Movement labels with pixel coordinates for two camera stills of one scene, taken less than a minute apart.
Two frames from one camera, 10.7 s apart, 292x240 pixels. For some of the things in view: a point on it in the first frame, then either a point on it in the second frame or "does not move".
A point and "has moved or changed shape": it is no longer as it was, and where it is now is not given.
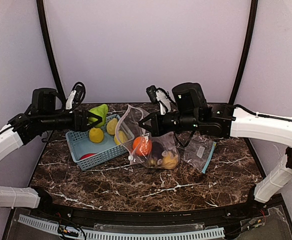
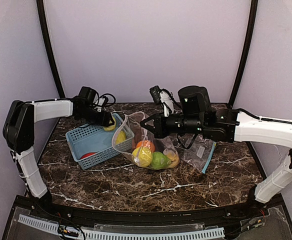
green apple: [101, 110] has moved or changed shape
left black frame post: [46, 31] does not move
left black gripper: [78, 120] to [106, 120]
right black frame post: [254, 8] does not move
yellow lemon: [96, 135] to [142, 156]
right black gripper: [159, 121] does not move
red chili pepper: [87, 155] does not move
